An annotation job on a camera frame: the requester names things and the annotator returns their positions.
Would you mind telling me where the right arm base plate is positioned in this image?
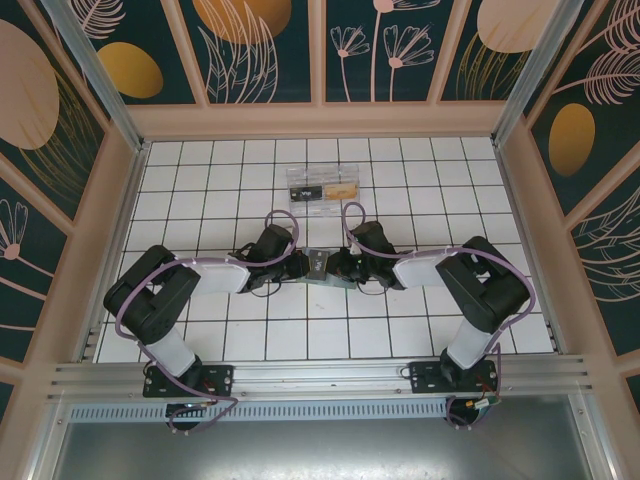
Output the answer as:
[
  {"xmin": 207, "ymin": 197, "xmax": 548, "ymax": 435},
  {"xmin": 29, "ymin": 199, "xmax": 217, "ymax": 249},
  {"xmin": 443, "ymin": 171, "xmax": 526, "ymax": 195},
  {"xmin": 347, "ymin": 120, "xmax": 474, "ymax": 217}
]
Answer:
[{"xmin": 408, "ymin": 360, "xmax": 501, "ymax": 396}]

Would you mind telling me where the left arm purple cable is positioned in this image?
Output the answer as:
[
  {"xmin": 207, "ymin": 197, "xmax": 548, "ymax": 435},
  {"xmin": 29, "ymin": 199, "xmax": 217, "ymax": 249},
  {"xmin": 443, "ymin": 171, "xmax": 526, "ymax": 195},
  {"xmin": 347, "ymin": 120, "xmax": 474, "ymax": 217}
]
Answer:
[{"xmin": 114, "ymin": 208, "xmax": 301, "ymax": 436}]

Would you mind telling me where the green card holder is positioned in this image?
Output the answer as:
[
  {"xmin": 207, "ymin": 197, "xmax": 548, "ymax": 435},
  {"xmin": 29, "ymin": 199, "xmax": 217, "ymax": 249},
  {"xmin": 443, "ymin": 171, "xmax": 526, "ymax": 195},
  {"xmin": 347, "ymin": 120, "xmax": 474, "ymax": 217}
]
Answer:
[{"xmin": 295, "ymin": 245, "xmax": 362, "ymax": 291}]

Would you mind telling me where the aluminium mounting rail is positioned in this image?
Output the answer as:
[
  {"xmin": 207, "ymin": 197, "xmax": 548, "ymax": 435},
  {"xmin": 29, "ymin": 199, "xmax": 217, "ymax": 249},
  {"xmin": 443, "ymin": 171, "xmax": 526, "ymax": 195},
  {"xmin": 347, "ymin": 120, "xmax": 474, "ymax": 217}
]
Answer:
[{"xmin": 47, "ymin": 352, "xmax": 594, "ymax": 402}]

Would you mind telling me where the aluminium frame post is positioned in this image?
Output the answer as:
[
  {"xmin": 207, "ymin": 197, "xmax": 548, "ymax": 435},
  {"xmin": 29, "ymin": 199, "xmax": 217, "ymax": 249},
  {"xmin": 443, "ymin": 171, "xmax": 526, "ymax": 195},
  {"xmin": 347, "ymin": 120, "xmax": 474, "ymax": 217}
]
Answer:
[
  {"xmin": 38, "ymin": 0, "xmax": 152, "ymax": 154},
  {"xmin": 491, "ymin": 0, "xmax": 596, "ymax": 147}
]

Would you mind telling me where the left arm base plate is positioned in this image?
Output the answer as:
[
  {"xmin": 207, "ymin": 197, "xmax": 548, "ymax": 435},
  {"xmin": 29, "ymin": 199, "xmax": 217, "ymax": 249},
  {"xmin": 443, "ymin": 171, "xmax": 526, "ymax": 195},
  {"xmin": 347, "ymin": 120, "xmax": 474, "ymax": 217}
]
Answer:
[{"xmin": 143, "ymin": 364, "xmax": 236, "ymax": 400}]

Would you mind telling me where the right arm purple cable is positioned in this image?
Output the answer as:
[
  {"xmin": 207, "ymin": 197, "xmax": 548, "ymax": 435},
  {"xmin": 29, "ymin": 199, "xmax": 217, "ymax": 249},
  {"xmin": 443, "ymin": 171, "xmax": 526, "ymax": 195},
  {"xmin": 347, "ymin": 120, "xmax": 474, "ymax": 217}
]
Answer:
[{"xmin": 341, "ymin": 201, "xmax": 539, "ymax": 432}]

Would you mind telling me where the clear acrylic card organizer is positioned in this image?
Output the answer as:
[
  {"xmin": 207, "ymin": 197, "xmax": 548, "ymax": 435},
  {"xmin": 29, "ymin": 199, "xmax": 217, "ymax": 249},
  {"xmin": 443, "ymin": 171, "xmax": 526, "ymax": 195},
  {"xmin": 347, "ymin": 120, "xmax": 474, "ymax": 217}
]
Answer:
[{"xmin": 284, "ymin": 164, "xmax": 363, "ymax": 218}]

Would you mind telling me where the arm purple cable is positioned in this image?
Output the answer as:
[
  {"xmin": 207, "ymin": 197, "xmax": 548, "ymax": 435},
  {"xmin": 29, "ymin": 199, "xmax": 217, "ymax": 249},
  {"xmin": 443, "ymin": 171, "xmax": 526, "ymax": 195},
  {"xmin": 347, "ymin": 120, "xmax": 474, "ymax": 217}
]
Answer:
[
  {"xmin": 341, "ymin": 201, "xmax": 539, "ymax": 432},
  {"xmin": 114, "ymin": 208, "xmax": 301, "ymax": 436}
]

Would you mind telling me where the grey metal sheet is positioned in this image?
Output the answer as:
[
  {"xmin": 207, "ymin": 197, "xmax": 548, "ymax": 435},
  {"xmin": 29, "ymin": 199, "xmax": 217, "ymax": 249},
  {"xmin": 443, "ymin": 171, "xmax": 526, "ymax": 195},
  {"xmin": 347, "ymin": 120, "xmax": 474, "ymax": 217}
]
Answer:
[{"xmin": 29, "ymin": 418, "xmax": 619, "ymax": 480}]

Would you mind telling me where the slotted grey cable duct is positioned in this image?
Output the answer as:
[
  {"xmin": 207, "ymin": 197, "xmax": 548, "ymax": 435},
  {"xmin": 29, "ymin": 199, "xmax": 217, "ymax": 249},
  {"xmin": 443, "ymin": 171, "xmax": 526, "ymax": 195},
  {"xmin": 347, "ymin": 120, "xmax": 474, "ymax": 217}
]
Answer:
[{"xmin": 67, "ymin": 398, "xmax": 450, "ymax": 423}]

